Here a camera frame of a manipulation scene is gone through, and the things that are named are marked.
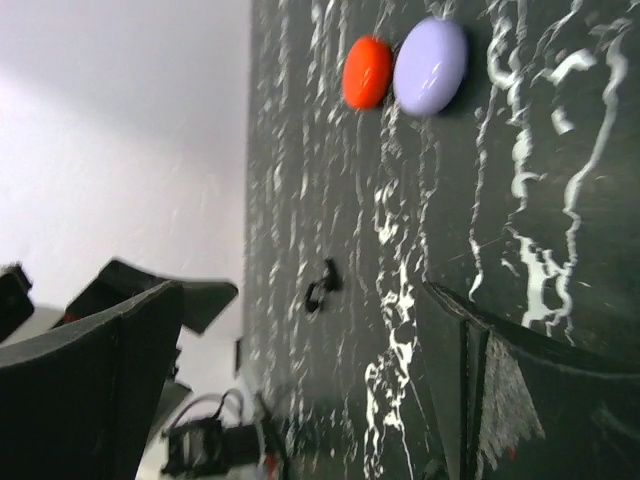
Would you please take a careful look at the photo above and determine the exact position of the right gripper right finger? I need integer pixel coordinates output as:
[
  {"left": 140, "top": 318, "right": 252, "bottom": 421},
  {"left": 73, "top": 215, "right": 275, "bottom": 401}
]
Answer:
[{"left": 422, "top": 282, "right": 639, "bottom": 479}]

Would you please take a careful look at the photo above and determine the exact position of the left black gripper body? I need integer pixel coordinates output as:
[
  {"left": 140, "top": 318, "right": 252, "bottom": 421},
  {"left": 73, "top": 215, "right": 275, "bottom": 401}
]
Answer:
[{"left": 160, "top": 389, "right": 280, "bottom": 478}]

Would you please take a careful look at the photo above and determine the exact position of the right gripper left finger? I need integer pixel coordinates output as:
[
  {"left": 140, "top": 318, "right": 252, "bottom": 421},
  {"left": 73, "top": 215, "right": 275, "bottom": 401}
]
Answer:
[{"left": 1, "top": 282, "right": 184, "bottom": 479}]

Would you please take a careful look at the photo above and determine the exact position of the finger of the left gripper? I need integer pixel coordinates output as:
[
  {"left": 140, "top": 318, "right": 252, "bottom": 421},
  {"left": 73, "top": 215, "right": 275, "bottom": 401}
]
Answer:
[
  {"left": 64, "top": 259, "right": 238, "bottom": 335},
  {"left": 0, "top": 263, "right": 34, "bottom": 342}
]

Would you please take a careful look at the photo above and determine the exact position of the orange earbud charging case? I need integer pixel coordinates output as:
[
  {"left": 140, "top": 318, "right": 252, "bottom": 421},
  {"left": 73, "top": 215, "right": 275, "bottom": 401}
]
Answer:
[{"left": 342, "top": 36, "right": 392, "bottom": 110}]

